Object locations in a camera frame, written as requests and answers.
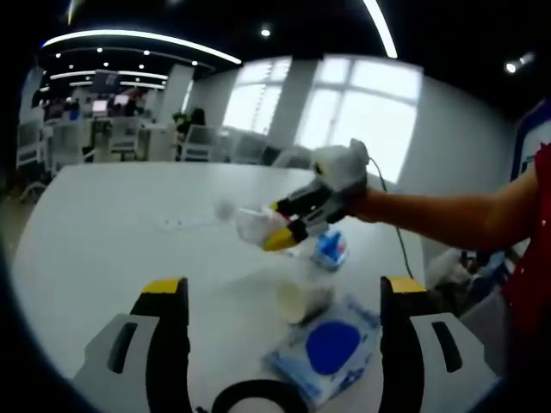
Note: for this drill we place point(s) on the blue white tissue packet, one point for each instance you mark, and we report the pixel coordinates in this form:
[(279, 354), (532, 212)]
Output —
[(333, 348)]

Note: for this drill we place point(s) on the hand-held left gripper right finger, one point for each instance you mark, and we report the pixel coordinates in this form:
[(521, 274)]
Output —
[(430, 378)]

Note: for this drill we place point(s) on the white table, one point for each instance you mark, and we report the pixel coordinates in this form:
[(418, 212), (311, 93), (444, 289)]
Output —
[(107, 241)]

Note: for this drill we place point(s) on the white paper cup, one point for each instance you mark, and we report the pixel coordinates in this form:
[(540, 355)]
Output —
[(292, 301)]

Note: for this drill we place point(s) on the person's red shirt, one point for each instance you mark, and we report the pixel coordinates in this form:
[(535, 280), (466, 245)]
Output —
[(531, 266)]

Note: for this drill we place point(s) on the clear water bottle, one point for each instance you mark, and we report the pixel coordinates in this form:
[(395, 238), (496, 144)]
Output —
[(251, 228)]

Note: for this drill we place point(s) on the green potted plant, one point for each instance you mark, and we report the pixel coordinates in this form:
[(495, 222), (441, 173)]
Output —
[(181, 117)]

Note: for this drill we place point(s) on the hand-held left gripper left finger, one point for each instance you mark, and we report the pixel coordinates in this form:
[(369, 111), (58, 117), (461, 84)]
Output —
[(138, 387)]

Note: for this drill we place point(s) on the blue plastic packet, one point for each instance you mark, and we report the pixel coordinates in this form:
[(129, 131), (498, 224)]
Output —
[(329, 254)]

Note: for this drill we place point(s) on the white office chair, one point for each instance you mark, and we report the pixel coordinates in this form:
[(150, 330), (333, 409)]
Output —
[(198, 142), (124, 137), (249, 148)]

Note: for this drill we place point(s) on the large bright window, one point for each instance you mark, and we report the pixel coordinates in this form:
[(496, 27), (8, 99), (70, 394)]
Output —
[(366, 112)]

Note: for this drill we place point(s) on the straight ceiling light strip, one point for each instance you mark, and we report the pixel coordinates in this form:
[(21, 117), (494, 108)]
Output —
[(383, 26)]

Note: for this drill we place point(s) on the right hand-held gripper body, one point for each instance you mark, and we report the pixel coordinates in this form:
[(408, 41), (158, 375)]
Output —
[(344, 168)]

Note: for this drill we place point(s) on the curved ceiling light strip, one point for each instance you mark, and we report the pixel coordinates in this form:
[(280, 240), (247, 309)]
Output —
[(142, 36)]

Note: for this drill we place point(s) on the grey mesh office chair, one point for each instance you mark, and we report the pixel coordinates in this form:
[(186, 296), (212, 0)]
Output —
[(486, 331)]

